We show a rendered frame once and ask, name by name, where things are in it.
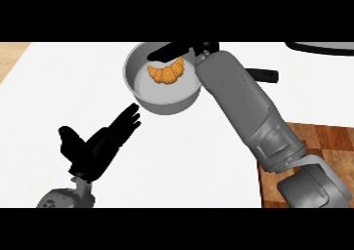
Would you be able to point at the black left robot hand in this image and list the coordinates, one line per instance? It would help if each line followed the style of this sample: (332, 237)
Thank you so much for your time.
(95, 149)

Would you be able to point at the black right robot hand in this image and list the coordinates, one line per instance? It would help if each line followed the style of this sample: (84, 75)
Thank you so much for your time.
(174, 51)

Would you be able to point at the orange croissant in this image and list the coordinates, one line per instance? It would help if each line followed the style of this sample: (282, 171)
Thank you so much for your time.
(166, 73)

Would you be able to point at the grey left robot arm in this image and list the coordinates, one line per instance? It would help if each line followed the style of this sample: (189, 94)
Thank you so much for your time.
(69, 197)

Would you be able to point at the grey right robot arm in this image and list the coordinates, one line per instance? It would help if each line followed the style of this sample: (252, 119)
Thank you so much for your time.
(261, 130)

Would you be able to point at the grey metal pot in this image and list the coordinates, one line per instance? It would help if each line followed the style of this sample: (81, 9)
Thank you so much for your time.
(160, 78)

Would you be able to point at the brown checkered cutting board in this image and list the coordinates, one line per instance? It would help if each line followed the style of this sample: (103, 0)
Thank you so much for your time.
(323, 162)

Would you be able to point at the dark round appliance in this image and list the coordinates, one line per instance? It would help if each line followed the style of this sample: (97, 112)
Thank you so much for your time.
(328, 47)

